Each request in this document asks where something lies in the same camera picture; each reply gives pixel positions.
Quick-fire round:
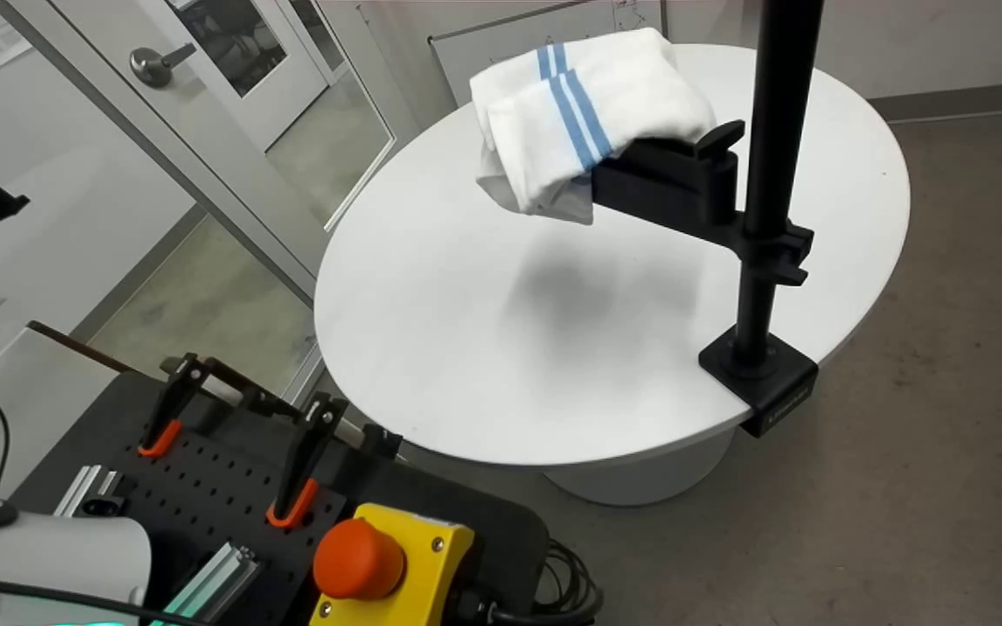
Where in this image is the white towel with blue stripes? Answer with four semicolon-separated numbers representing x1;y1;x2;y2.
465;24;721;225

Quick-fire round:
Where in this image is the yellow emergency stop red button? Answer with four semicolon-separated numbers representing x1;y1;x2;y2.
305;501;480;626

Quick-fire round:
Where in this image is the black pole stand with clamp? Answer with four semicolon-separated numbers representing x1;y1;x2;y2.
695;0;827;443

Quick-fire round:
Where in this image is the black perforated mounting board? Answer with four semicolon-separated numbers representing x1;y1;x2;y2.
6;369;553;626

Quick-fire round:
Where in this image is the long aluminium extrusion bar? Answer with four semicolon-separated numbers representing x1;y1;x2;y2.
158;538;266;626

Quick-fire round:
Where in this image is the brown wooden strip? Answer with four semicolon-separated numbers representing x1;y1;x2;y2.
23;321;197;393

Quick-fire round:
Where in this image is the short aluminium extrusion bar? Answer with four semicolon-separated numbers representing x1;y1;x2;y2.
50;461;140;522

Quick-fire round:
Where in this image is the black clamp with orange handle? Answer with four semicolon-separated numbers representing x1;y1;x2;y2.
266;393;404;536
131;351;296;461

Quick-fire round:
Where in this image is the black cable bundle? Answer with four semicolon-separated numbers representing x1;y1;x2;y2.
451;538;607;626

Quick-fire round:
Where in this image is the silver door handle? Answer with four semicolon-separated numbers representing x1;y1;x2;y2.
124;43;197;92

